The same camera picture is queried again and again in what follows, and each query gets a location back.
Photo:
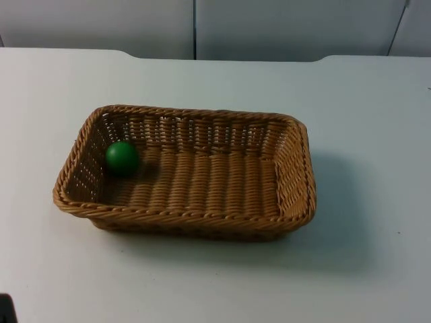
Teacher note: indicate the green ball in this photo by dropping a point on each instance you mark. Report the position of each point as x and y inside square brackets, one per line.
[122, 158]

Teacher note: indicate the pale brown wicker basket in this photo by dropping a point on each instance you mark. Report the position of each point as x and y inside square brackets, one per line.
[208, 178]

